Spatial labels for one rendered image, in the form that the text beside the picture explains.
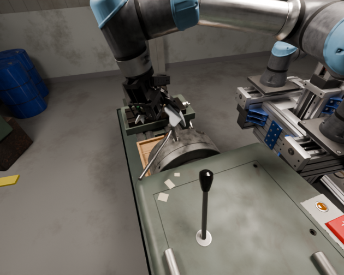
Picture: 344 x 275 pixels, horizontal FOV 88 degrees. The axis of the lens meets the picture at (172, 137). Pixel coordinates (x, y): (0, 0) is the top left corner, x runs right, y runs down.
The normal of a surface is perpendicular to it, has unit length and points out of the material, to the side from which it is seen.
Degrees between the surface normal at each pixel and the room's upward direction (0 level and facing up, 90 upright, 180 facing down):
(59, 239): 0
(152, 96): 12
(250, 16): 86
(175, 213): 0
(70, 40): 90
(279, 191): 0
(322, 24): 67
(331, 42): 84
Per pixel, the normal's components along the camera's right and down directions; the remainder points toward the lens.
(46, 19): 0.18, 0.67
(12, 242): -0.05, -0.73
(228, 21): -0.02, 0.91
